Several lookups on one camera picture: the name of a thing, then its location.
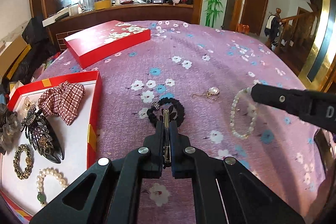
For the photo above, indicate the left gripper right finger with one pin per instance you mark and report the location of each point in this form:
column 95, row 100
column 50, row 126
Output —
column 225, row 191

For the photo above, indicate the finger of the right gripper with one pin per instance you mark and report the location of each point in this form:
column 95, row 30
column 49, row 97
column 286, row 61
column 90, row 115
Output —
column 293, row 101

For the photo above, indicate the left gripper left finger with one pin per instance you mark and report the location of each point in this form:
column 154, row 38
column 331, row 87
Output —
column 108, row 192

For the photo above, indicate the gold metal hair barrette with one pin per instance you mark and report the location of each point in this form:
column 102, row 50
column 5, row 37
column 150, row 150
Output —
column 167, row 149

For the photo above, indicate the white pearl bracelet green bead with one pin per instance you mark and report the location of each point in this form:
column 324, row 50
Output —
column 50, row 183

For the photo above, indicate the pearl brooch with gold chain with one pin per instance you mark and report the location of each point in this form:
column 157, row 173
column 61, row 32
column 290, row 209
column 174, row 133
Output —
column 211, row 94

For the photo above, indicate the black rhinestone hair claw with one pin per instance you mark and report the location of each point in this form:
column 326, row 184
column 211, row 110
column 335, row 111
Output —
column 42, row 136

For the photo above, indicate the red plaid fabric scrunchie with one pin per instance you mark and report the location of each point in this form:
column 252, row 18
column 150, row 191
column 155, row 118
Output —
column 62, row 101

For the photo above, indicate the brown organza scrunchie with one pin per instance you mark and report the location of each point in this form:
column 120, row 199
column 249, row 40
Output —
column 10, row 128

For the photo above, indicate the clear flower hair clip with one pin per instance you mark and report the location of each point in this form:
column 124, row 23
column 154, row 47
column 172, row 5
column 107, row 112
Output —
column 27, row 104

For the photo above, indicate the wooden stair railing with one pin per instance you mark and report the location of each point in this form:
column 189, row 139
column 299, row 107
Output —
column 296, row 35

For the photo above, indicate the red open gift box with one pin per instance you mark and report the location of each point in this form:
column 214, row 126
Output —
column 20, row 166

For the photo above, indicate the purple floral bedspread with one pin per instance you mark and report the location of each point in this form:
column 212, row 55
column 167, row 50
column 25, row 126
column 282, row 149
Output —
column 180, row 60

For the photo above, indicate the brown wooden door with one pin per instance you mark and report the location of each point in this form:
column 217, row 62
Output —
column 253, row 15

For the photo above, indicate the red gift box lid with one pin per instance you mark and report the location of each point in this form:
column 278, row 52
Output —
column 98, row 42

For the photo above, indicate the wooden dresser counter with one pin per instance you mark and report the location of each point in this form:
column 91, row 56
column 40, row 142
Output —
column 124, row 13

